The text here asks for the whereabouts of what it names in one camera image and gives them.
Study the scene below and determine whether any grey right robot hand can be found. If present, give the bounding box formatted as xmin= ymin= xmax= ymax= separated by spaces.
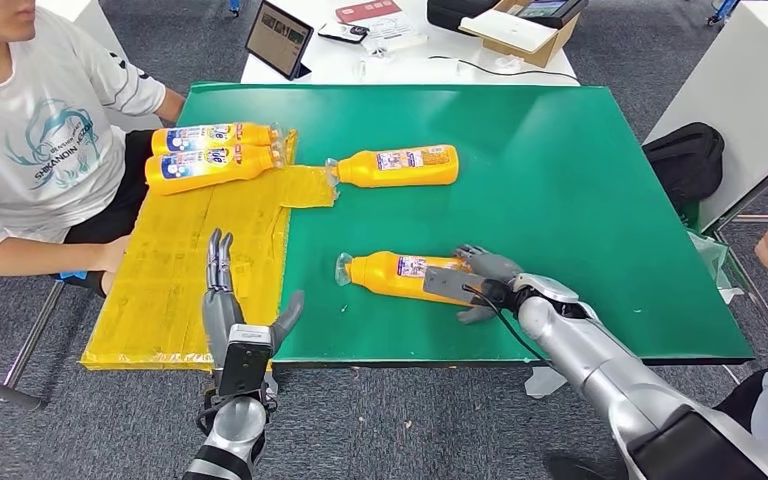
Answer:
xmin=453 ymin=243 xmax=525 ymax=326

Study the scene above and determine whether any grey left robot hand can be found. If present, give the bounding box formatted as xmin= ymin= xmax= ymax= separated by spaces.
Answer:
xmin=201 ymin=228 xmax=306 ymax=367

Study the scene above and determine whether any orange detergent bottle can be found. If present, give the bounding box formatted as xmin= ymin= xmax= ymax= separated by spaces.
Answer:
xmin=144 ymin=142 xmax=286 ymax=197
xmin=150 ymin=121 xmax=283 ymax=157
xmin=334 ymin=250 xmax=491 ymax=307
xmin=324 ymin=144 xmax=460 ymax=189

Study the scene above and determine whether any yellow taped cardboard sheet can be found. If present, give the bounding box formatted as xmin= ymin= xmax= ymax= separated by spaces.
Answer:
xmin=80 ymin=129 xmax=339 ymax=371

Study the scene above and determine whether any green table board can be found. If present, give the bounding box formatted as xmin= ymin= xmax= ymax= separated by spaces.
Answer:
xmin=175 ymin=82 xmax=755 ymax=367

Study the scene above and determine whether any metal-legged stool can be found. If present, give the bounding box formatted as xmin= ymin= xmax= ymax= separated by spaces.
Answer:
xmin=2 ymin=270 xmax=107 ymax=392

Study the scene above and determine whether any black backpack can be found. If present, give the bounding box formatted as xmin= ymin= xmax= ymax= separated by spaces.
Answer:
xmin=642 ymin=122 xmax=726 ymax=215

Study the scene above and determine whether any clear plastic bag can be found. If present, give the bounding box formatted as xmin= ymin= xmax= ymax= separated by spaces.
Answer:
xmin=685 ymin=230 xmax=746 ymax=307

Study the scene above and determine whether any brown cardboard box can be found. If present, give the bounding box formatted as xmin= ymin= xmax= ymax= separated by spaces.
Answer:
xmin=458 ymin=0 xmax=584 ymax=70

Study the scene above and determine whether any white sheet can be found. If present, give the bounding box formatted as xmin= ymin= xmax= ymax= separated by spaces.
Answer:
xmin=458 ymin=9 xmax=558 ymax=56

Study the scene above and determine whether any grey metal tube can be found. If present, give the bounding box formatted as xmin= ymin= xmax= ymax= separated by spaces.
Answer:
xmin=0 ymin=367 xmax=46 ymax=412

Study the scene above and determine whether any clear plastic packet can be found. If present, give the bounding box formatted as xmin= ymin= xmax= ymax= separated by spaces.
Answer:
xmin=359 ymin=18 xmax=430 ymax=56

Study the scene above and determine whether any black case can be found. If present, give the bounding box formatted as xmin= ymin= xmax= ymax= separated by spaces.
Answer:
xmin=426 ymin=0 xmax=505 ymax=34

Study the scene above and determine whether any black device with screen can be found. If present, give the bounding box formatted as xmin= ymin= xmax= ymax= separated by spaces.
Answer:
xmin=515 ymin=0 xmax=589 ymax=31

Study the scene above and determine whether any white table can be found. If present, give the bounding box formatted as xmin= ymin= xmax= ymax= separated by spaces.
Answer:
xmin=241 ymin=0 xmax=582 ymax=87

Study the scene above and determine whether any black tablet on stand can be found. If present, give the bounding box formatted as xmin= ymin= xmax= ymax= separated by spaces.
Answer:
xmin=245 ymin=1 xmax=316 ymax=82

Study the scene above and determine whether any black phone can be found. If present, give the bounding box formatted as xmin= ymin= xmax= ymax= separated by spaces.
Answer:
xmin=317 ymin=23 xmax=371 ymax=46

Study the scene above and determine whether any red booklet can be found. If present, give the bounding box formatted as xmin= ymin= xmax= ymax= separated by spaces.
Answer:
xmin=335 ymin=0 xmax=404 ymax=26

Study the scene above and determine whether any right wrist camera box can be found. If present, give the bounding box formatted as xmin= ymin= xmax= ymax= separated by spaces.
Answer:
xmin=422 ymin=266 xmax=491 ymax=306

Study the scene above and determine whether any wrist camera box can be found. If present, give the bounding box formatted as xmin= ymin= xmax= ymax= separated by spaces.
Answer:
xmin=216 ymin=324 xmax=274 ymax=399
xmin=422 ymin=266 xmax=491 ymax=306

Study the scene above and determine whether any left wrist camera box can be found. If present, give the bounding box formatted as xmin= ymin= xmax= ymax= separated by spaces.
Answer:
xmin=216 ymin=324 xmax=274 ymax=399

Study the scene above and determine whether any black cable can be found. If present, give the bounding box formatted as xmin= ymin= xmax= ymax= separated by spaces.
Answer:
xmin=426 ymin=56 xmax=581 ymax=85

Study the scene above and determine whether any metal table frame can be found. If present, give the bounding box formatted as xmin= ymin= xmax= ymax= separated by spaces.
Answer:
xmin=711 ymin=142 xmax=768 ymax=364

